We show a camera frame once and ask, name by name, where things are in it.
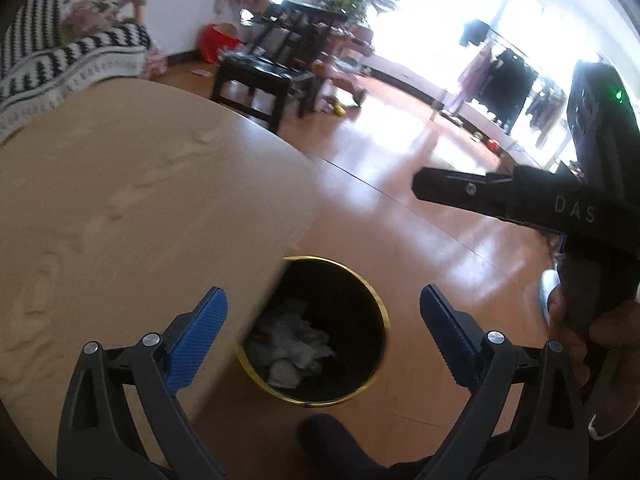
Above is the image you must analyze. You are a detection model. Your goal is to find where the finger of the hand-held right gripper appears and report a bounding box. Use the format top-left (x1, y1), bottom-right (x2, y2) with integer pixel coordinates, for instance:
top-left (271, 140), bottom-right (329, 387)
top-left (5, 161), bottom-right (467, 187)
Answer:
top-left (412, 167), bottom-right (516, 222)

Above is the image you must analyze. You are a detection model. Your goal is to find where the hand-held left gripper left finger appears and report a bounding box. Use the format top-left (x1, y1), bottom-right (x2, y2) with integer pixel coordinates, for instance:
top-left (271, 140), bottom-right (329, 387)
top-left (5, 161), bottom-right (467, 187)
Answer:
top-left (57, 286), bottom-right (230, 480)

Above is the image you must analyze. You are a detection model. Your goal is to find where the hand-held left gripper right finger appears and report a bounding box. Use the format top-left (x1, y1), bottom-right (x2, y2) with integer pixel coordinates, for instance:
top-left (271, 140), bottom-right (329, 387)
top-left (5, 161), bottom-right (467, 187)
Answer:
top-left (419, 284), bottom-right (588, 480)

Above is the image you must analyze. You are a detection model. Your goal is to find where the white paper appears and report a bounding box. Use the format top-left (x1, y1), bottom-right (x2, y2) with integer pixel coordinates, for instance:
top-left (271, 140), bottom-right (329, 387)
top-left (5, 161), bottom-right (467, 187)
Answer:
top-left (257, 298), bottom-right (337, 390)

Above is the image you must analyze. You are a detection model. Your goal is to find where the black bin with gold rim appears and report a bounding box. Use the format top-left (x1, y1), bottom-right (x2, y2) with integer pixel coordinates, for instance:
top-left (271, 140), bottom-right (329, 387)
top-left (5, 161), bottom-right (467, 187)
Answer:
top-left (235, 255), bottom-right (391, 407)

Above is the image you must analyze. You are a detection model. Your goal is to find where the person's right hand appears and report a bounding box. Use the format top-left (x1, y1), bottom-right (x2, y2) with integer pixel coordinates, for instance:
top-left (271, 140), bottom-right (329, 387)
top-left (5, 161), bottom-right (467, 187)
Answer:
top-left (542, 270), bottom-right (640, 411)

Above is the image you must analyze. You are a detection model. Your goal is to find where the clothes rack with garments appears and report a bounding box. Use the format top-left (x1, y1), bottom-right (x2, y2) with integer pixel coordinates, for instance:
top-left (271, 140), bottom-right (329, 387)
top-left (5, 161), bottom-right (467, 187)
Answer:
top-left (430, 19), bottom-right (572, 152)

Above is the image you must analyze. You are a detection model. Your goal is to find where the black dining furniture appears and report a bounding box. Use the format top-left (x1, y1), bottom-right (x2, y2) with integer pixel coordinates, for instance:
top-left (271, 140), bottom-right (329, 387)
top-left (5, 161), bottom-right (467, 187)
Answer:
top-left (249, 0), bottom-right (352, 69)

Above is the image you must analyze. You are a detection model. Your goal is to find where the black low table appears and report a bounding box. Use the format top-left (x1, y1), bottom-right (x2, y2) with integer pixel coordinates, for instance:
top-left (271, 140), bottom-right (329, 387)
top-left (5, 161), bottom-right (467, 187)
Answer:
top-left (210, 55), bottom-right (322, 134)

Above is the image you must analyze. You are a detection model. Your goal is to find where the sofa with zigzag cover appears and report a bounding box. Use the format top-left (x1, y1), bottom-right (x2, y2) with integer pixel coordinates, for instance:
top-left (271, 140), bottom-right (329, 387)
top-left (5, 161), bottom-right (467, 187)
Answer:
top-left (0, 0), bottom-right (153, 142)

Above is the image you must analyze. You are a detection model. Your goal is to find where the floral pillow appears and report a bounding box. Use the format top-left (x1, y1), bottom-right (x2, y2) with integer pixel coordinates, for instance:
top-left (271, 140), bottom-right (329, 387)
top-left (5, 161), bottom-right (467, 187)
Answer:
top-left (61, 0), bottom-right (132, 42)

